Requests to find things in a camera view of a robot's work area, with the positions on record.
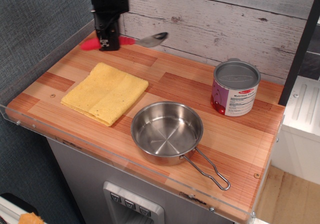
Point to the red handled metal spoon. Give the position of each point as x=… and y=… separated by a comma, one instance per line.
x=148, y=42

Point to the orange object at corner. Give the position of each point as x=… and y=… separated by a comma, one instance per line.
x=30, y=218

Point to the toy cherry can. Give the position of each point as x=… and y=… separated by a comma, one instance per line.
x=234, y=87

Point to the small steel saucepan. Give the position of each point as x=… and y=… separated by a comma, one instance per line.
x=168, y=133

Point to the white toy sink unit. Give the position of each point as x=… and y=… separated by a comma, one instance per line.
x=297, y=147

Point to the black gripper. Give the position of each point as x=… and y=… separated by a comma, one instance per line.
x=106, y=13

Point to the grey toy fridge cabinet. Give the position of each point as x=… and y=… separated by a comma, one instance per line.
x=85, y=176

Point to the yellow folded cloth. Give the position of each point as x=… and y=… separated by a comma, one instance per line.
x=105, y=94

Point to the silver ice dispenser panel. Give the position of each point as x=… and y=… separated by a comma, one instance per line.
x=126, y=207

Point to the clear acrylic guard rail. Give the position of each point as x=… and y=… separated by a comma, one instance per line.
x=240, y=147

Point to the dark right frame post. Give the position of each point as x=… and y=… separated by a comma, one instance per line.
x=303, y=45

